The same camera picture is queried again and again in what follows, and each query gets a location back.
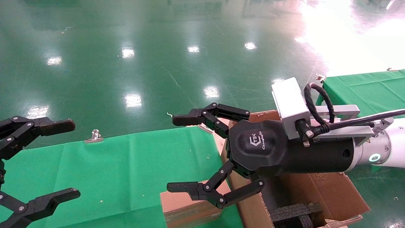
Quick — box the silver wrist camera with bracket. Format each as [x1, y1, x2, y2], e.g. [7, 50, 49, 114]
[271, 77, 394, 148]

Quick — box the green tablecloth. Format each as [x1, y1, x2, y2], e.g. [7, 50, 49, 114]
[316, 70, 405, 119]
[0, 127, 244, 228]

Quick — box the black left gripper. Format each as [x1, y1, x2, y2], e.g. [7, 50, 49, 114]
[0, 116, 80, 228]

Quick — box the brown cardboard box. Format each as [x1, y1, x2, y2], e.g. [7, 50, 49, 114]
[160, 180, 233, 228]

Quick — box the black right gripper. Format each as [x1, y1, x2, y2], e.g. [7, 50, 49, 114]
[167, 102, 355, 209]

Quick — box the black foam insert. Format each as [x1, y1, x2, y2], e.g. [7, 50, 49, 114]
[271, 203, 323, 228]

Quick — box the large torn cardboard carton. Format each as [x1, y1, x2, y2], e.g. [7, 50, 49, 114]
[218, 109, 371, 228]

